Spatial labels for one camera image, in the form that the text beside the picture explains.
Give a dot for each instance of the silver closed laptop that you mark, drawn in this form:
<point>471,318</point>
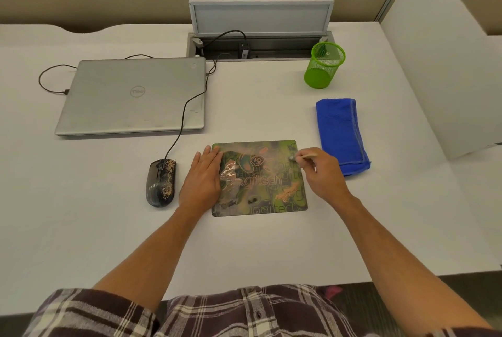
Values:
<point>133,95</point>

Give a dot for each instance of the person's right hand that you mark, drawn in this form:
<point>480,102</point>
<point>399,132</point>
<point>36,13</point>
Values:
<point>323,178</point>

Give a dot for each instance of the black power adapter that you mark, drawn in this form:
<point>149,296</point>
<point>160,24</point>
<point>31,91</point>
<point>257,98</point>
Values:
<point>244,50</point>

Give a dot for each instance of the green patterned mouse pad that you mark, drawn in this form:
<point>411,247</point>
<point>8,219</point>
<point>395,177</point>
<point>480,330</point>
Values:
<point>262,180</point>

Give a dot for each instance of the black speckled computer mouse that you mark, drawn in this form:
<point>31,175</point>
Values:
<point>160,183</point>

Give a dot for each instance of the green mesh pen cup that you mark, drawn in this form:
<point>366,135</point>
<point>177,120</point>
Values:
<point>323,68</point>

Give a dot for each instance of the person's left forearm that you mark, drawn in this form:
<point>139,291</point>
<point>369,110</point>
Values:
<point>149,254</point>

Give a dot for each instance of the person's left hand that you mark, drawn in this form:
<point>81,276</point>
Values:
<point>200,185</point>

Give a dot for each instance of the person's left fingers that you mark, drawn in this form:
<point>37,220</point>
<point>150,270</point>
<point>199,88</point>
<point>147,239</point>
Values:
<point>207,160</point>

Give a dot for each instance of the white desk divider panel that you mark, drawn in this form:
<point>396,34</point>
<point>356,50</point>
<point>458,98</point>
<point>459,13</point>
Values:
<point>435,74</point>

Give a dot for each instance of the plaid shirt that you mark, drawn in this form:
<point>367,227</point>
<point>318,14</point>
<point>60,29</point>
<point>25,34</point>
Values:
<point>251,313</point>

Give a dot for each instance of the person's right forearm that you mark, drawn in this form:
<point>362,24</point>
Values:
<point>400,266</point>

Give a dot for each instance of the person's right thumb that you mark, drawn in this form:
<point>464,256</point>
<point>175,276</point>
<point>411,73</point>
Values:
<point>305,165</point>

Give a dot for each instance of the blue folded microfibre cloth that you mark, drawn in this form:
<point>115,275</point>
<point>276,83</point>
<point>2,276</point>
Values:
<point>341,132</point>

